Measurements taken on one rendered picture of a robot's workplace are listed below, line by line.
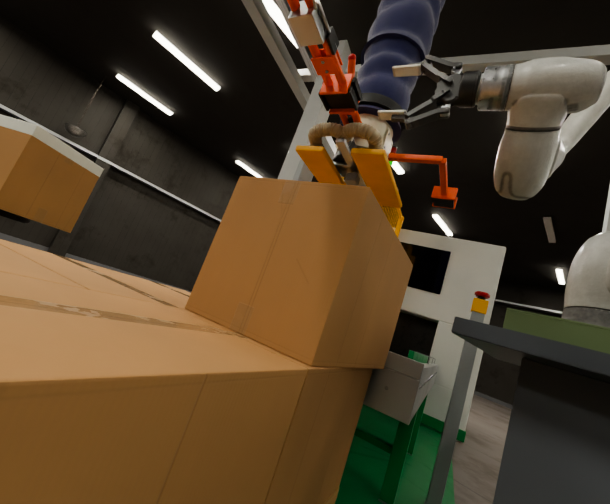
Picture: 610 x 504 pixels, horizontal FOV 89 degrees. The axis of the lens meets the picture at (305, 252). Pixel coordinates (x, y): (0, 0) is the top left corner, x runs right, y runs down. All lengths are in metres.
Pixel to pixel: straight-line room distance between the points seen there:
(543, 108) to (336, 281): 0.54
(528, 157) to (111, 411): 0.82
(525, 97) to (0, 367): 0.86
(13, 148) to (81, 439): 1.69
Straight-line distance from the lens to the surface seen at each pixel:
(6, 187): 1.87
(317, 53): 0.88
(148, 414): 0.34
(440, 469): 1.85
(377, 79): 1.18
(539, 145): 0.84
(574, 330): 0.90
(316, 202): 0.74
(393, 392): 1.25
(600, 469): 0.92
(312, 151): 1.00
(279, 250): 0.73
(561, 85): 0.83
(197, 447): 0.42
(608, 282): 1.00
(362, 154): 0.92
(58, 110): 8.97
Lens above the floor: 0.64
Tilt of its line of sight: 11 degrees up
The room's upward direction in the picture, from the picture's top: 20 degrees clockwise
